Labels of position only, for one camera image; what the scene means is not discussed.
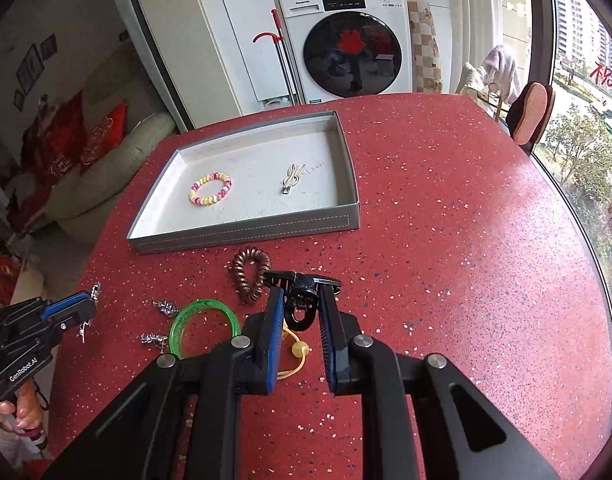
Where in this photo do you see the white washing machine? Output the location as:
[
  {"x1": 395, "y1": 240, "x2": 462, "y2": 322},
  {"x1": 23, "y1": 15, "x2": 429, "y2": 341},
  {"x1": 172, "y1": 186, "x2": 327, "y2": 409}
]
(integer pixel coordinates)
[{"x1": 275, "y1": 0, "x2": 415, "y2": 107}]

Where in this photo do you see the person's left hand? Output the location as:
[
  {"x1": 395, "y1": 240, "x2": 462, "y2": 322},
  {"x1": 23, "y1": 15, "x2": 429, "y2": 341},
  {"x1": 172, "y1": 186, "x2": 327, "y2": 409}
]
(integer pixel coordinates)
[{"x1": 0, "y1": 389, "x2": 43, "y2": 436}]

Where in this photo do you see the large black picture frame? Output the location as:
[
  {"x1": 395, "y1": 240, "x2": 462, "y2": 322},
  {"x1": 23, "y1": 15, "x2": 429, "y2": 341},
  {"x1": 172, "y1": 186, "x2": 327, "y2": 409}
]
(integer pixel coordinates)
[{"x1": 16, "y1": 44, "x2": 42, "y2": 95}]

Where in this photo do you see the black claw hair clip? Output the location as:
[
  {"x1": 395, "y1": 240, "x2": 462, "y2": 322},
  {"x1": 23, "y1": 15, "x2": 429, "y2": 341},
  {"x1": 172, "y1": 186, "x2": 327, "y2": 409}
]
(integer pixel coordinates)
[{"x1": 262, "y1": 270, "x2": 343, "y2": 333}]

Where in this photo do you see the red embroidered cushion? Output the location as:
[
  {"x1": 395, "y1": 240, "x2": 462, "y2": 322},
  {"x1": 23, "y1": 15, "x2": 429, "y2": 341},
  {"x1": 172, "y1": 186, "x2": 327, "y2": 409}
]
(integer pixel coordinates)
[
  {"x1": 81, "y1": 102, "x2": 130, "y2": 167},
  {"x1": 35, "y1": 90, "x2": 87, "y2": 187}
]

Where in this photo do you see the yellow ball hair tie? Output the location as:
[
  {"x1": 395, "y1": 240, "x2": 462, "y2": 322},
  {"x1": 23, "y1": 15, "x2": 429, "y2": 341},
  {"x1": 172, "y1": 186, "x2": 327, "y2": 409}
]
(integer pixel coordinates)
[{"x1": 276, "y1": 320, "x2": 311, "y2": 380}]

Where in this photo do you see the green translucent bangle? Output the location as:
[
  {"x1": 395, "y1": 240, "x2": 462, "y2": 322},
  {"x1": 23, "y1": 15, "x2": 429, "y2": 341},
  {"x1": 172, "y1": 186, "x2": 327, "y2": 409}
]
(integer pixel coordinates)
[{"x1": 169, "y1": 299, "x2": 242, "y2": 360}]

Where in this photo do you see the red handled mop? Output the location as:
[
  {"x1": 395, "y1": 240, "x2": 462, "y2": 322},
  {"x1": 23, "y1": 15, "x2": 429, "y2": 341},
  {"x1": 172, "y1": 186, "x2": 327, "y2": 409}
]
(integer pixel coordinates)
[{"x1": 252, "y1": 9, "x2": 305, "y2": 107}]

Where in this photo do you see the cream cushion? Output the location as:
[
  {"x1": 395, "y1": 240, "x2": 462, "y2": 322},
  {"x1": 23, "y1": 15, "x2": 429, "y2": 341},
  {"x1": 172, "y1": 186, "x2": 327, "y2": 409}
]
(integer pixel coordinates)
[{"x1": 458, "y1": 62, "x2": 487, "y2": 98}]

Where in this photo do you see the white tall cabinet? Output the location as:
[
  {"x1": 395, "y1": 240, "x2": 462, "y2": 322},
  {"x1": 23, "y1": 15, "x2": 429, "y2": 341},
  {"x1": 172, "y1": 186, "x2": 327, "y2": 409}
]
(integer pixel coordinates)
[{"x1": 186, "y1": 0, "x2": 287, "y2": 117}]

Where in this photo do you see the gold hair clip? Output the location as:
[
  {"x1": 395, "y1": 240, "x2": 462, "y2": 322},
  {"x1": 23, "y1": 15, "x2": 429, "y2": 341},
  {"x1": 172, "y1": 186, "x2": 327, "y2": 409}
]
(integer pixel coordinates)
[{"x1": 281, "y1": 163, "x2": 308, "y2": 196}]

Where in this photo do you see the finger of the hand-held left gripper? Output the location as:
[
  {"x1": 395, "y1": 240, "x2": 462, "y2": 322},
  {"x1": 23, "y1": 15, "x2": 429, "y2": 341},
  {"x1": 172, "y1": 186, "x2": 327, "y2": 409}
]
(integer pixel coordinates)
[
  {"x1": 50, "y1": 302, "x2": 98, "y2": 333},
  {"x1": 38, "y1": 291, "x2": 96, "y2": 322}
]

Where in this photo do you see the pink yellow beaded bracelet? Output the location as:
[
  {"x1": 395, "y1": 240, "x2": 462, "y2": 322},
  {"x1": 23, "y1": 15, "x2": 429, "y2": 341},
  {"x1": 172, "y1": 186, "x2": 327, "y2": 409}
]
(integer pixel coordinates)
[{"x1": 188, "y1": 172, "x2": 233, "y2": 207}]

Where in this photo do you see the brown spiral hair tie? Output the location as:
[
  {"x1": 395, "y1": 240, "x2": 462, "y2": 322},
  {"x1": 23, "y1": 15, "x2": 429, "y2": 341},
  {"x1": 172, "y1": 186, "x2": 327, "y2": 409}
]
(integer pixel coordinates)
[{"x1": 231, "y1": 246, "x2": 272, "y2": 306}]

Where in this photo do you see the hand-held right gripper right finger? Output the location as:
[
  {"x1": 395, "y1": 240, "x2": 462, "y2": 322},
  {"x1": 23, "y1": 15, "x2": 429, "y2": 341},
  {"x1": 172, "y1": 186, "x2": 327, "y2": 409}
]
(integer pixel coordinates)
[{"x1": 316, "y1": 282, "x2": 562, "y2": 480}]

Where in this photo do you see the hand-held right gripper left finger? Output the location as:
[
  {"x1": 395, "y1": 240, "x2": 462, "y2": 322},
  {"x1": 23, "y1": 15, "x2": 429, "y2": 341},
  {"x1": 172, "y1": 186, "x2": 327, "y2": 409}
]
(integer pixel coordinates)
[{"x1": 41, "y1": 282, "x2": 288, "y2": 480}]

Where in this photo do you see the cream sofa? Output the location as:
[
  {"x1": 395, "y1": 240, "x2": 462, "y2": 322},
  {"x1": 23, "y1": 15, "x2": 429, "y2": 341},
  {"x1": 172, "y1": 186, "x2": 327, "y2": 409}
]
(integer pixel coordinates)
[{"x1": 36, "y1": 52, "x2": 180, "y2": 246}]

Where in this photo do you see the gold metal rack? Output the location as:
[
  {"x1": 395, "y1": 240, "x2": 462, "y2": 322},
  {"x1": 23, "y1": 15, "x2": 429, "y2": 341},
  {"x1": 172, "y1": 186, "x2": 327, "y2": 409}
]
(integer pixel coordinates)
[{"x1": 461, "y1": 82, "x2": 512, "y2": 122}]

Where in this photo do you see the pale pink towel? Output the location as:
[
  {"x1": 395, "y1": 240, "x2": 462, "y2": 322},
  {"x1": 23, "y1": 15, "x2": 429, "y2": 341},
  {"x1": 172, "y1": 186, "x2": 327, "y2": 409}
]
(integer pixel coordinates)
[{"x1": 481, "y1": 45, "x2": 523, "y2": 102}]

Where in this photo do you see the grey jewelry tray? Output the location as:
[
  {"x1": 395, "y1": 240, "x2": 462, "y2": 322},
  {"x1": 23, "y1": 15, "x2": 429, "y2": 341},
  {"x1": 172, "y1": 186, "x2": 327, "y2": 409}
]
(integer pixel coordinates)
[{"x1": 126, "y1": 110, "x2": 362, "y2": 256}]

